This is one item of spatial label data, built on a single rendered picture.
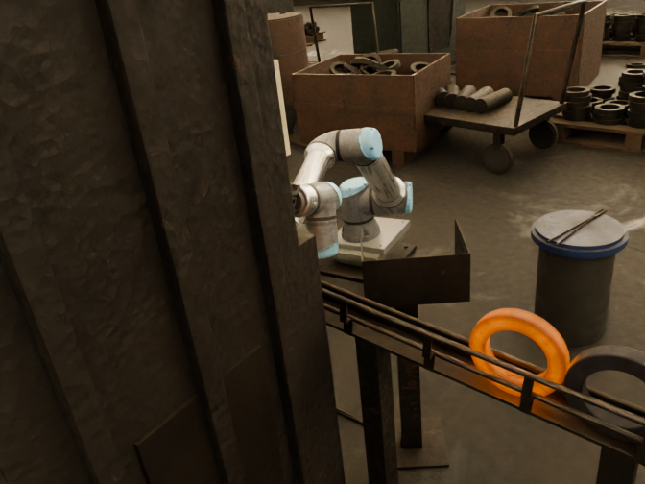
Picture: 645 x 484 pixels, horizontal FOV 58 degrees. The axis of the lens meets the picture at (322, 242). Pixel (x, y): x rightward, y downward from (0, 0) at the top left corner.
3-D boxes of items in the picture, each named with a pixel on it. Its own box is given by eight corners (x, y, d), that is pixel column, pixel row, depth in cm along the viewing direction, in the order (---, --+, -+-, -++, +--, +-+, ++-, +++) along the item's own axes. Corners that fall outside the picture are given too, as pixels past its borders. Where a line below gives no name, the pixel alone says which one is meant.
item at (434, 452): (467, 467, 174) (470, 254, 141) (378, 471, 175) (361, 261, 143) (456, 417, 192) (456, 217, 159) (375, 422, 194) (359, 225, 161)
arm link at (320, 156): (310, 127, 222) (251, 233, 171) (342, 124, 218) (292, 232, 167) (317, 154, 229) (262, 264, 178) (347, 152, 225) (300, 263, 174)
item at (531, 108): (575, 151, 394) (590, -3, 351) (524, 181, 357) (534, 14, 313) (433, 127, 475) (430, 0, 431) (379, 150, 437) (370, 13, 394)
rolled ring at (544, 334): (492, 387, 123) (487, 397, 121) (462, 311, 119) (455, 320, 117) (583, 388, 111) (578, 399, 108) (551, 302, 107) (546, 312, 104)
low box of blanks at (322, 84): (452, 135, 450) (451, 47, 421) (417, 168, 396) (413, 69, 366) (345, 129, 495) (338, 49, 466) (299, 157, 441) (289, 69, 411)
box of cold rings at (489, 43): (598, 87, 529) (608, -2, 495) (576, 112, 470) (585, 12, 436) (487, 84, 584) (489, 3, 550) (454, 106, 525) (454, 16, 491)
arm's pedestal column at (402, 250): (346, 236, 316) (346, 223, 313) (417, 248, 296) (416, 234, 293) (308, 272, 287) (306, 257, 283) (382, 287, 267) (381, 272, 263)
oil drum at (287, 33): (287, 125, 526) (274, 19, 485) (240, 119, 560) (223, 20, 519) (326, 108, 566) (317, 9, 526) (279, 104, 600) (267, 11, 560)
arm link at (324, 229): (307, 254, 179) (304, 214, 177) (344, 254, 176) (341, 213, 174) (297, 260, 170) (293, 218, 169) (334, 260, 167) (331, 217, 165)
